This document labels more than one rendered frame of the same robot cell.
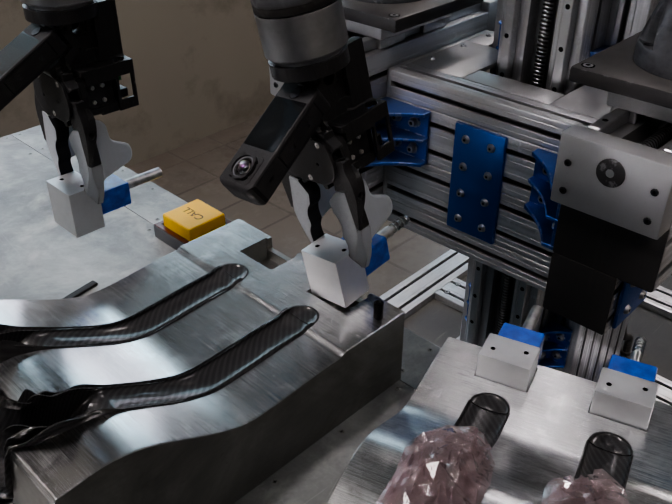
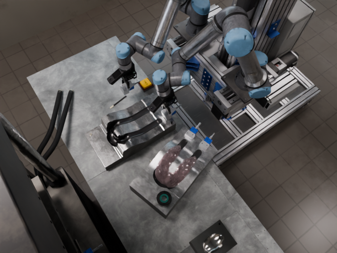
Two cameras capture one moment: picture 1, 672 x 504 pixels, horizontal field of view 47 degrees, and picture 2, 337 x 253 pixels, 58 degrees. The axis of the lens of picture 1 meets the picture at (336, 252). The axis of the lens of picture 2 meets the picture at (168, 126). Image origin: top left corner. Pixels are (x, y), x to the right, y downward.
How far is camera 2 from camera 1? 1.23 m
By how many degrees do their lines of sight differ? 31
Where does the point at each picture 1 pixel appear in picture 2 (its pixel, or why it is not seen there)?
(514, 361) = (189, 136)
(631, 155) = (222, 102)
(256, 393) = (150, 135)
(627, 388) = (204, 144)
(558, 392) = (195, 141)
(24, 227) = not seen: hidden behind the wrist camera
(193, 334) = (142, 121)
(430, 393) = (176, 137)
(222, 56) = not seen: outside the picture
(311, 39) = (163, 95)
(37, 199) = (114, 67)
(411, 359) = (178, 125)
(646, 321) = not seen: hidden behind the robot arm
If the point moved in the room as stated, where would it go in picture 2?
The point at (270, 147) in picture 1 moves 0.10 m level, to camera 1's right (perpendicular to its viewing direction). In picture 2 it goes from (156, 106) to (173, 109)
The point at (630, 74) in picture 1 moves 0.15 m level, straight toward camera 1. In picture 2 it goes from (230, 82) to (218, 100)
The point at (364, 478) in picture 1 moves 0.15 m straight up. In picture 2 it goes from (161, 153) to (162, 143)
